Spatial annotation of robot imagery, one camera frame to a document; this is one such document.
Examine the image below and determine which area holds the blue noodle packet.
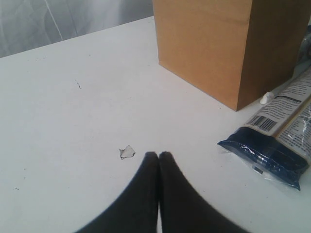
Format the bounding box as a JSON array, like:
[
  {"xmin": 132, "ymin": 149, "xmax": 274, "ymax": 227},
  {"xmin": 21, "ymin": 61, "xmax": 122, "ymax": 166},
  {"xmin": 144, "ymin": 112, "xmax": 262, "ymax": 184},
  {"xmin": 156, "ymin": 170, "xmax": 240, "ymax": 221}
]
[{"xmin": 218, "ymin": 68, "xmax": 311, "ymax": 190}]

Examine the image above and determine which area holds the white backdrop curtain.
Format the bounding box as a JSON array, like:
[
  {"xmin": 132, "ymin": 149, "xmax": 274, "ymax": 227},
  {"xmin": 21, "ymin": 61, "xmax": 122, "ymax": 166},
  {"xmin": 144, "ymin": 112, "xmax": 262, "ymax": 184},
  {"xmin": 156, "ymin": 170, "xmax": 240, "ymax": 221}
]
[{"xmin": 0, "ymin": 0, "xmax": 153, "ymax": 57}]

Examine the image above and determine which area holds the white marshmallow near bag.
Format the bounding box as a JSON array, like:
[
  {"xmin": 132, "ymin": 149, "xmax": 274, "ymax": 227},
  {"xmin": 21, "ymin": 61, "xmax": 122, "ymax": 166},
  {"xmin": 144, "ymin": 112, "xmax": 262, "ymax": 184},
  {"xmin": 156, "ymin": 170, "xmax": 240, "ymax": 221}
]
[{"xmin": 260, "ymin": 92, "xmax": 274, "ymax": 105}]

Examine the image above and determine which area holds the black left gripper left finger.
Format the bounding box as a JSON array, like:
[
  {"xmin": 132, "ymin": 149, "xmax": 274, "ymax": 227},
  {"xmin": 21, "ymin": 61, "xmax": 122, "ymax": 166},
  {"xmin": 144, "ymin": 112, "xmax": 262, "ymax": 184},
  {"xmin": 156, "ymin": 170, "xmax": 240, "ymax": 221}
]
[{"xmin": 78, "ymin": 152, "xmax": 159, "ymax": 233}]

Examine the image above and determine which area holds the brown paper bag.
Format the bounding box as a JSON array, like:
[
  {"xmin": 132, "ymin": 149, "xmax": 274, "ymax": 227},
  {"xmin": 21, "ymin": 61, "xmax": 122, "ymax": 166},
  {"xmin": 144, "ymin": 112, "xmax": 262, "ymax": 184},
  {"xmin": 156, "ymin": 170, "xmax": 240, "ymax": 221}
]
[{"xmin": 153, "ymin": 0, "xmax": 311, "ymax": 111}]

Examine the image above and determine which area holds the torn clear tape scrap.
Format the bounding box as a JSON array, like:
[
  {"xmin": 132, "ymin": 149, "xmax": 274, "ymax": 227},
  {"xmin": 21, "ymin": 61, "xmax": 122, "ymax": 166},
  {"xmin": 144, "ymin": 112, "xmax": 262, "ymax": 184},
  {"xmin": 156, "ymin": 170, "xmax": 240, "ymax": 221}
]
[{"xmin": 119, "ymin": 145, "xmax": 136, "ymax": 160}]

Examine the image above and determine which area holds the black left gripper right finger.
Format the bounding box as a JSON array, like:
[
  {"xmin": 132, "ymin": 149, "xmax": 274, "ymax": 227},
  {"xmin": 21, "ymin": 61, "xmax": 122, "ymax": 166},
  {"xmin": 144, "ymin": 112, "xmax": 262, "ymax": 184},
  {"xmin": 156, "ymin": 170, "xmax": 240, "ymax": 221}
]
[{"xmin": 158, "ymin": 151, "xmax": 245, "ymax": 233}]

